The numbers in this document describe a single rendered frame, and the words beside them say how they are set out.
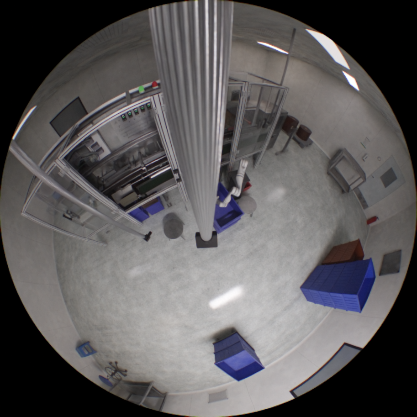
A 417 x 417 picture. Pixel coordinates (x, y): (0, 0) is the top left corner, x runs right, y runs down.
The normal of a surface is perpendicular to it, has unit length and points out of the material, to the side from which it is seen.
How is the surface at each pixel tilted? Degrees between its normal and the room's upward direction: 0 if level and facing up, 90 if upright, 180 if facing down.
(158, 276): 0
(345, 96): 90
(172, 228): 0
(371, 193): 90
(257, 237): 0
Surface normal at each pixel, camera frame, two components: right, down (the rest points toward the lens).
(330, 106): -0.87, 0.46
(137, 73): 0.49, 0.80
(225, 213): 0.00, -0.38
